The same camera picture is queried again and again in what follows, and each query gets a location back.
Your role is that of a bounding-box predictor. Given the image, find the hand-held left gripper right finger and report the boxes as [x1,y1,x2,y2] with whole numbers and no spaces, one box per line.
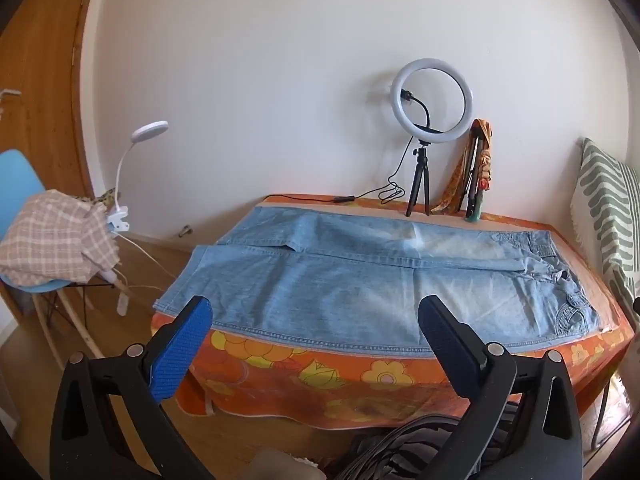
[417,295,583,480]

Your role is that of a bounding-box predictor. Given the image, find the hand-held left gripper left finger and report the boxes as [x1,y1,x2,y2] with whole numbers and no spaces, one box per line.
[49,296,216,480]

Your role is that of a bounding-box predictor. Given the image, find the light blue denim pants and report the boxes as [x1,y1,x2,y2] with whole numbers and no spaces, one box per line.
[152,206,601,358]

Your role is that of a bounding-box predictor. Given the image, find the orange floral tablecloth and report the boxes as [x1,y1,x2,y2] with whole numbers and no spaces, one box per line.
[150,192,636,433]

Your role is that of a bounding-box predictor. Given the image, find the person's zebra striped trousers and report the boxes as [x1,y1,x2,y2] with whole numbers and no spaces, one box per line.
[345,402,521,480]

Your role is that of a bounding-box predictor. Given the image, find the beige plaid cloth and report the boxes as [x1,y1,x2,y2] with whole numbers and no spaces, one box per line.
[0,190,121,288]

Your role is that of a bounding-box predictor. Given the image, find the leopard patterned cloth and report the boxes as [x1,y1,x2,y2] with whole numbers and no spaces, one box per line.
[82,187,118,208]

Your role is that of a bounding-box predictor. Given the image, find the black folded stand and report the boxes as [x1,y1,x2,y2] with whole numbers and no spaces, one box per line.
[462,130,483,218]

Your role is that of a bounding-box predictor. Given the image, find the colourful figurine with teal base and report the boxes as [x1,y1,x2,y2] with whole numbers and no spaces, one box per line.
[466,152,493,224]

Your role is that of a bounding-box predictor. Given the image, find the green white striped cushion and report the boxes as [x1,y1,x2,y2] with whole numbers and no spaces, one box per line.
[570,137,640,311]

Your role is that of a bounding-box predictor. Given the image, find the white clip desk lamp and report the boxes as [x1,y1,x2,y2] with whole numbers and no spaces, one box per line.
[107,121,169,235]

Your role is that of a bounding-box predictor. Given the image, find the blue plastic chair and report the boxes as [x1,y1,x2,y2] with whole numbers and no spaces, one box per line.
[0,150,121,361]

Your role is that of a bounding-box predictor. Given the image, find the wooden door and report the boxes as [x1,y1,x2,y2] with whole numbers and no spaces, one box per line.
[0,0,103,321]

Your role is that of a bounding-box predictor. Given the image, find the white lamp cable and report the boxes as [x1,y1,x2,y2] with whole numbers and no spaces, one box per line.
[112,232,166,317]

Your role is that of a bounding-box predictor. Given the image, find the black metal chair frame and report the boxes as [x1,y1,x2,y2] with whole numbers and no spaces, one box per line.
[590,370,631,453]

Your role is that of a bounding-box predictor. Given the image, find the black ring light cable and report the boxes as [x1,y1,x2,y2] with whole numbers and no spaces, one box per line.
[280,140,418,206]

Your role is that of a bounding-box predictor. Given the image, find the white ring light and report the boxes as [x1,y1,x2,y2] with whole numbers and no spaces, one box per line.
[391,58,474,137]

